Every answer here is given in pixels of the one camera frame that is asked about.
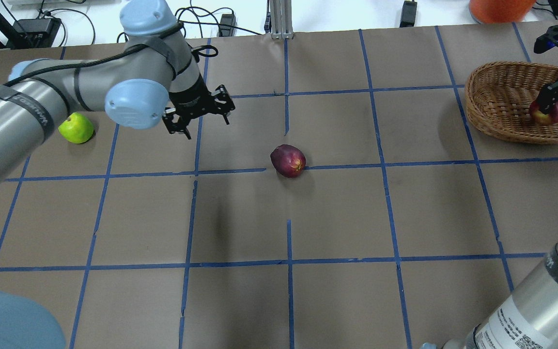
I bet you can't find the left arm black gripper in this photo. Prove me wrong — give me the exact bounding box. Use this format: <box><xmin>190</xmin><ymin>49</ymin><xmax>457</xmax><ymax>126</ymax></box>
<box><xmin>162</xmin><ymin>82</ymin><xmax>235</xmax><ymax>140</ymax></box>

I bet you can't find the red apple yellow top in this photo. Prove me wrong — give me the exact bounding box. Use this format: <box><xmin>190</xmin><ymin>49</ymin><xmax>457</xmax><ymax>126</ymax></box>
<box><xmin>528</xmin><ymin>101</ymin><xmax>558</xmax><ymax>126</ymax></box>

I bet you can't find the dark red apple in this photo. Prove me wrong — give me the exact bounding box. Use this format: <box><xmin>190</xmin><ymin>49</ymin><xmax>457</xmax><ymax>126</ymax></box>
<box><xmin>270</xmin><ymin>144</ymin><xmax>307</xmax><ymax>178</ymax></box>

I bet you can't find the green apple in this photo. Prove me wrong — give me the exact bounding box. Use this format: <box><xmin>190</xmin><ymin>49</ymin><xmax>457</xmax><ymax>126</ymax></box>
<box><xmin>58</xmin><ymin>112</ymin><xmax>95</xmax><ymax>145</ymax></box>

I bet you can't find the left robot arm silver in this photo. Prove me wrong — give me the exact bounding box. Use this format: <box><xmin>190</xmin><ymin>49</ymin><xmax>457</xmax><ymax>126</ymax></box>
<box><xmin>0</xmin><ymin>0</ymin><xmax>235</xmax><ymax>349</ymax></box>

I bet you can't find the brown wicker basket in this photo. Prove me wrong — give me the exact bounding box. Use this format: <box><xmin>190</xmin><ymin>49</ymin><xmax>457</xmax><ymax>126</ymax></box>
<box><xmin>465</xmin><ymin>62</ymin><xmax>558</xmax><ymax>144</ymax></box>

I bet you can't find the orange bucket grey lid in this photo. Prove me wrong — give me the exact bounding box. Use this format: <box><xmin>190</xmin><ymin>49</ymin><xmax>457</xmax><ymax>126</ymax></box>
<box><xmin>468</xmin><ymin>0</ymin><xmax>536</xmax><ymax>24</ymax></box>

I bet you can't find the black adapter top right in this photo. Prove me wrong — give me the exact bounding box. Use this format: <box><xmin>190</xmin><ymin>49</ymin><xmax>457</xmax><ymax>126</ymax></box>
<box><xmin>399</xmin><ymin>0</ymin><xmax>417</xmax><ymax>27</ymax></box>

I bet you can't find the black power brick top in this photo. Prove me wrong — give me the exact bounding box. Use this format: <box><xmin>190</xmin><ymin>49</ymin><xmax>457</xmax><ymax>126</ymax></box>
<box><xmin>13</xmin><ymin>18</ymin><xmax>62</xmax><ymax>48</ymax></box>

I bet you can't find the aluminium frame post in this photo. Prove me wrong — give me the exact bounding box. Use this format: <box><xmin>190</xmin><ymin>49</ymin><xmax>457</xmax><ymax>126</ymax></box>
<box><xmin>268</xmin><ymin>0</ymin><xmax>294</xmax><ymax>40</ymax></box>

